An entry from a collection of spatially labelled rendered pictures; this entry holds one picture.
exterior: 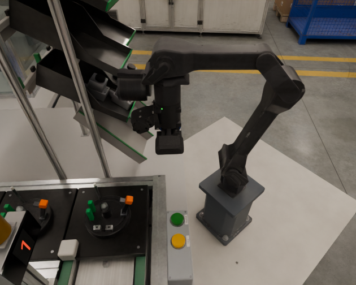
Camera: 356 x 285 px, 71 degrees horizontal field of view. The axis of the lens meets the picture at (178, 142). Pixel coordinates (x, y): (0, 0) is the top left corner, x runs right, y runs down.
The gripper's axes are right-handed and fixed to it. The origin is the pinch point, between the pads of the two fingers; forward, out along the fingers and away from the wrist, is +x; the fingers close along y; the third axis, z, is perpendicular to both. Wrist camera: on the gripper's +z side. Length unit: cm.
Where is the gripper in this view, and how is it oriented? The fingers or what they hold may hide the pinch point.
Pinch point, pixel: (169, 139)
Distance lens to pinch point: 63.8
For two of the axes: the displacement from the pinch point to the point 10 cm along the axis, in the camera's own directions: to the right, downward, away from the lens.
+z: -10.0, 0.4, -0.3
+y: 0.5, 7.0, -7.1
